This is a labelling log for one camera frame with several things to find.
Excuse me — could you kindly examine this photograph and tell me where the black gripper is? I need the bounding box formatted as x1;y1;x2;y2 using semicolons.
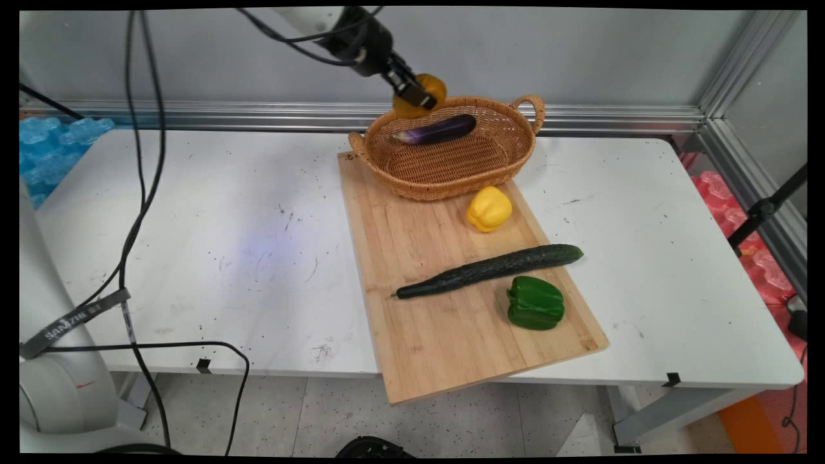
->
320;8;439;111

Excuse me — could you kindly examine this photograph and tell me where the orange brown potato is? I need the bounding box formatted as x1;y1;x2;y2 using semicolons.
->
393;73;448;121

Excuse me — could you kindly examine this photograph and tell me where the purple eggplant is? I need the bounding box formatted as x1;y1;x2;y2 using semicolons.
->
391;114;478;146

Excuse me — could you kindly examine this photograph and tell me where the woven wicker basket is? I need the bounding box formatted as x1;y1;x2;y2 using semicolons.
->
349;95;547;202

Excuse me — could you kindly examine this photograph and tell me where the yellow bell pepper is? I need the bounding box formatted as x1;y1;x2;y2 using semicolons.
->
466;186;514;233

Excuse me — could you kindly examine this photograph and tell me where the long dark green cucumber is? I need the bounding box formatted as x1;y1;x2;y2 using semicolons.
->
391;244;585;300

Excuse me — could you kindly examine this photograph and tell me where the bamboo cutting board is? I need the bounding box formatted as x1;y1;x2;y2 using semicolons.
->
337;150;610;406

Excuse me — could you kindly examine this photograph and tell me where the green bell pepper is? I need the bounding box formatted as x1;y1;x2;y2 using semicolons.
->
506;276;566;331

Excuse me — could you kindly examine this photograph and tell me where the red foam mat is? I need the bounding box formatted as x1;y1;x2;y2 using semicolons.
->
677;152;807;362

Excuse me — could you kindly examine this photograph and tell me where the blue foam mat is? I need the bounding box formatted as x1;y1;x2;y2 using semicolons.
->
19;116;117;210

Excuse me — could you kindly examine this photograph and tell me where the black round floor object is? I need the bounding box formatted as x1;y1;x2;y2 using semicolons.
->
335;436;416;458

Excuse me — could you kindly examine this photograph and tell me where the black tripod stand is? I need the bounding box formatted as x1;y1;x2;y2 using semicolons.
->
728;164;807;258

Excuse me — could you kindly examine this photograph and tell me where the small black device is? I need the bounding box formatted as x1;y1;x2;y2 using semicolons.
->
786;295;807;342

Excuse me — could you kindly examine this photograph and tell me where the orange floor panel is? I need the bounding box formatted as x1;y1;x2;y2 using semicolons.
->
717;393;790;454

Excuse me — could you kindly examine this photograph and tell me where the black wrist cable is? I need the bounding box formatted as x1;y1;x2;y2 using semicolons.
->
235;6;387;68

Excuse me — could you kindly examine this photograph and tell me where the horizontal aluminium frame rail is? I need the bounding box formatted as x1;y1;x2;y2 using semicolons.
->
19;97;708;137

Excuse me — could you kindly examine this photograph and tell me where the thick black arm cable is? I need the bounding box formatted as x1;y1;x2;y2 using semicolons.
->
76;9;172;449

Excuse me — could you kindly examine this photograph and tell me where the thin black loop cable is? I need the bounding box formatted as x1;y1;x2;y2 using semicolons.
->
48;341;251;456

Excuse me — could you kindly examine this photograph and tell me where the upright aluminium frame post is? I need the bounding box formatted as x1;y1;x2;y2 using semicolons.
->
698;10;802;120

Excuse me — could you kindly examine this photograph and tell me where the sloping aluminium frame rail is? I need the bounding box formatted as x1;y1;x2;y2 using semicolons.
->
698;118;807;305

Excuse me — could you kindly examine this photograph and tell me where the grey velcro cable strap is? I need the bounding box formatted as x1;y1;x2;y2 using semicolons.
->
19;287;131;360

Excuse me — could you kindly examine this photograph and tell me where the grey table leg frame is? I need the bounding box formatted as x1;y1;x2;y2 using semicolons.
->
606;385;771;454

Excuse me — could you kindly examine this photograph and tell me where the thin black floor cable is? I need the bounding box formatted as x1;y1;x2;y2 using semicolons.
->
781;345;807;454

